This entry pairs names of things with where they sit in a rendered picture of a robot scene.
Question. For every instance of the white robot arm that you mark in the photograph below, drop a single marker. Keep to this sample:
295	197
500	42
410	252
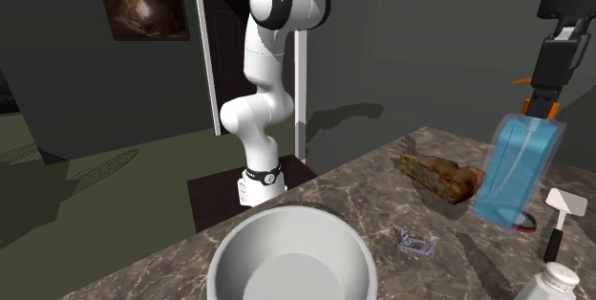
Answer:
263	80

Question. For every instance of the blue spray bottle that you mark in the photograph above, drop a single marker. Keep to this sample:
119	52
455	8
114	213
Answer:
517	173

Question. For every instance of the brown pie slice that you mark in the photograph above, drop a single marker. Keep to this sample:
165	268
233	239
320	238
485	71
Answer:
437	178

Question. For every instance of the small round red-rimmed lid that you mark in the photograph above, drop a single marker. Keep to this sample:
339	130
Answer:
528	223

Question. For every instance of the white shaker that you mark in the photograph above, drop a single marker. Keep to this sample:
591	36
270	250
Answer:
554	285

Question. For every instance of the white bowl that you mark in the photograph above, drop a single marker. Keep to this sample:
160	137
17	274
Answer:
260	248

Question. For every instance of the dark robot stand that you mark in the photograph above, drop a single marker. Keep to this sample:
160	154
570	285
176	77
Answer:
214	196

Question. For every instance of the dark door with white frame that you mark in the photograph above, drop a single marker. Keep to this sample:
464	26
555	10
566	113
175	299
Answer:
228	57

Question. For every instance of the dark framed wall picture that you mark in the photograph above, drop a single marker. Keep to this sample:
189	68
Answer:
144	10

